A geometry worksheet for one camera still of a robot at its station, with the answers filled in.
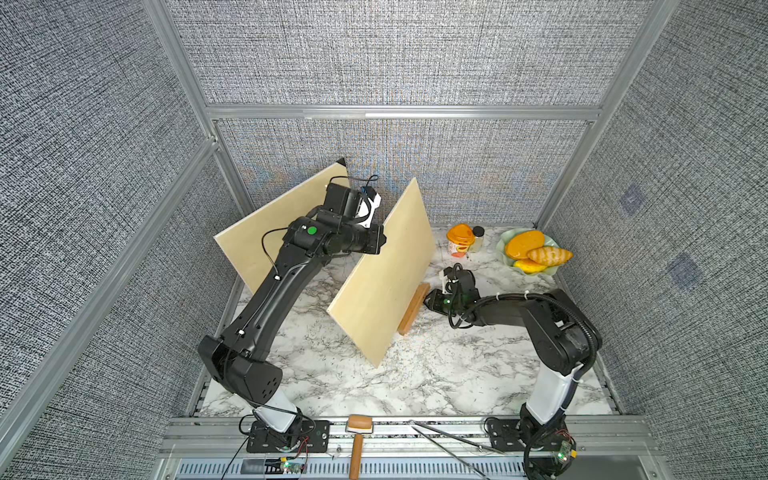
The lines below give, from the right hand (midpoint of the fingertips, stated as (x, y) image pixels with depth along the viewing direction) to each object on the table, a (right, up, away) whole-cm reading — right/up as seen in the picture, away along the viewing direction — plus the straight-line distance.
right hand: (422, 293), depth 97 cm
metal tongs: (-5, -31, -21) cm, 38 cm away
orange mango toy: (+36, +17, +9) cm, 41 cm away
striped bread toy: (+43, +12, +3) cm, 45 cm away
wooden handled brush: (-19, -30, -23) cm, 42 cm away
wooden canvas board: (-12, +4, -25) cm, 28 cm away
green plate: (+30, +14, +10) cm, 35 cm away
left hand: (-11, +17, -26) cm, 33 cm away
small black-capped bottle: (+21, +16, +10) cm, 28 cm away
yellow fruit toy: (+37, +8, +5) cm, 39 cm away
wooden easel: (-3, -2, -6) cm, 7 cm away
